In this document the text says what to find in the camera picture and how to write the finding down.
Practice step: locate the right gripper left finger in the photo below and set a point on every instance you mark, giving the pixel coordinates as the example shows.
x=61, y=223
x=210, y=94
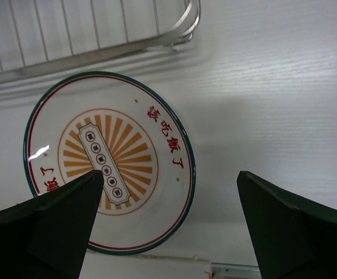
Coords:
x=47, y=236

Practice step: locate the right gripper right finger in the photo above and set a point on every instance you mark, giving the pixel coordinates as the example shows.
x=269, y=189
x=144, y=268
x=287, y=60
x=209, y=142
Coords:
x=292, y=236

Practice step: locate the orange sunburst plate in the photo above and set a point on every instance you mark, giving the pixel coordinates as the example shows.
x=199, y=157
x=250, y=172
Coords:
x=112, y=123

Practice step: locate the wire dish rack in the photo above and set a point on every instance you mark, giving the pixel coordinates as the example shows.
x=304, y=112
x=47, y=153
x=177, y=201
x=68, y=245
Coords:
x=38, y=38

